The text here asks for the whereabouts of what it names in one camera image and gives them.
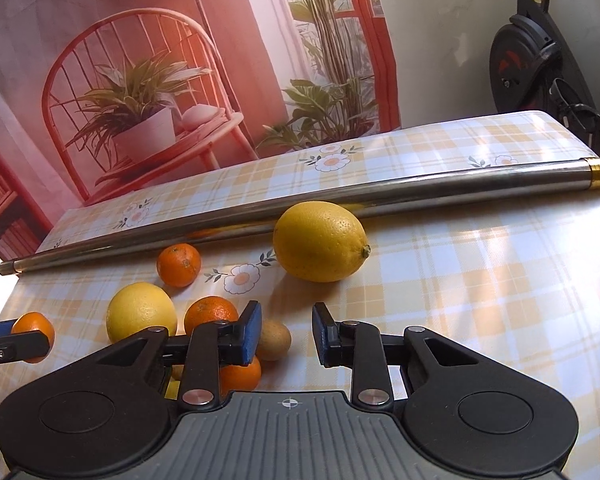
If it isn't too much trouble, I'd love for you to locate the tangerine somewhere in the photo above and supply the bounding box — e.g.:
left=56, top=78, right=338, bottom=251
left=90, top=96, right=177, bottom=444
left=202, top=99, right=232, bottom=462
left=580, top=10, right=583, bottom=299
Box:
left=184, top=296, right=239, bottom=336
left=156, top=243, right=201, bottom=288
left=10, top=312, right=55, bottom=364
left=219, top=356, right=262, bottom=398

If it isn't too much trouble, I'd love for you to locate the brown longan fruit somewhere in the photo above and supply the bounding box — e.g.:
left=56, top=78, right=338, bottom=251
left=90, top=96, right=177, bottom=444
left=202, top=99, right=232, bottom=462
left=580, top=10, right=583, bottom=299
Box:
left=257, top=320, right=291, bottom=362

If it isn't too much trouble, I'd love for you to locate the large yellow grapefruit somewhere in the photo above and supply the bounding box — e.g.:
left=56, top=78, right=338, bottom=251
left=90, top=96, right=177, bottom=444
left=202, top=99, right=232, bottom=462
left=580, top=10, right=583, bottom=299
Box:
left=106, top=282, right=178, bottom=344

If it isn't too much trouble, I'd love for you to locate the lemon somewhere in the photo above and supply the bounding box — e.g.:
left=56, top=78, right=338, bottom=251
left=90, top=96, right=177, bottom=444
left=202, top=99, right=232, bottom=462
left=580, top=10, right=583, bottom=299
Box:
left=273, top=202, right=370, bottom=283

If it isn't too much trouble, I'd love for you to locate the green apple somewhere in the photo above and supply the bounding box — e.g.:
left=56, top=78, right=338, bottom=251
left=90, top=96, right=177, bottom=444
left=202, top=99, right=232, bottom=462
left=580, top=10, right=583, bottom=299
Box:
left=164, top=378, right=181, bottom=400

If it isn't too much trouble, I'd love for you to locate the printed room backdrop cloth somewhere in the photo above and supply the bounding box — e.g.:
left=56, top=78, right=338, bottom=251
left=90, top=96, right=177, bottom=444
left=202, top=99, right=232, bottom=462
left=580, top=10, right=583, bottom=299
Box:
left=0, top=0, right=400, bottom=260

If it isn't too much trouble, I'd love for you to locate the telescopic metal pole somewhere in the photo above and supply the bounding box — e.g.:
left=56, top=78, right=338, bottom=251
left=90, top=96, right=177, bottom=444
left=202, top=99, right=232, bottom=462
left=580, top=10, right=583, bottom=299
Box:
left=0, top=157, right=600, bottom=276

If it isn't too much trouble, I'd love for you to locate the black exercise bike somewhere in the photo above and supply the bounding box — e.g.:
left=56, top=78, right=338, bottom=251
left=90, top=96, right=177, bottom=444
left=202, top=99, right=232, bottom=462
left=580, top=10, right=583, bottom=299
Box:
left=489, top=0, right=600, bottom=155

